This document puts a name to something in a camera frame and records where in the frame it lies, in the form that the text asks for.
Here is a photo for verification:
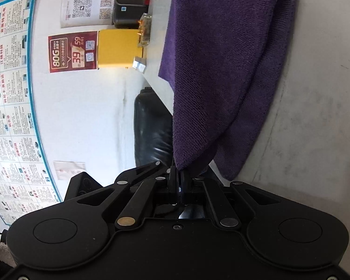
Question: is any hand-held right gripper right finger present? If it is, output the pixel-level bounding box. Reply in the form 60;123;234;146
179;169;281;228

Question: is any black leather chair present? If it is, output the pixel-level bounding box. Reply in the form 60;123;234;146
133;87;175;171

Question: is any white cardboard box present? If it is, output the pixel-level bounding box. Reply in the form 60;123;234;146
132;56;147;73

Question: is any small pale wall notice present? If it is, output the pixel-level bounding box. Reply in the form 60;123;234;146
54;161;87;181

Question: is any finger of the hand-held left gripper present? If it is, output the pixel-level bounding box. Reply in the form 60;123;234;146
114;160;172;186
181;151;219;179

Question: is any glass ashtray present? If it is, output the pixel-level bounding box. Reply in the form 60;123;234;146
137;13;152;47

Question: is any yellow box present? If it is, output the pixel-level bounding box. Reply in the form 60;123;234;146
98;29;148;70

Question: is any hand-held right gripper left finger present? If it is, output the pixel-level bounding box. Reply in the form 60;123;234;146
77;166;179;228

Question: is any red wall poster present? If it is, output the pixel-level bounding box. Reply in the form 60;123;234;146
48;31;99;73

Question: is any purple towel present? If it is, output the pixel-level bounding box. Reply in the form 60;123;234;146
158;0;299;181

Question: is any white code wall poster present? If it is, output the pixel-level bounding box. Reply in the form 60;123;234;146
61;0;116;29

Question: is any blue bordered wall poster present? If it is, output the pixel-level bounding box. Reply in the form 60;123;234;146
0;0;63;225

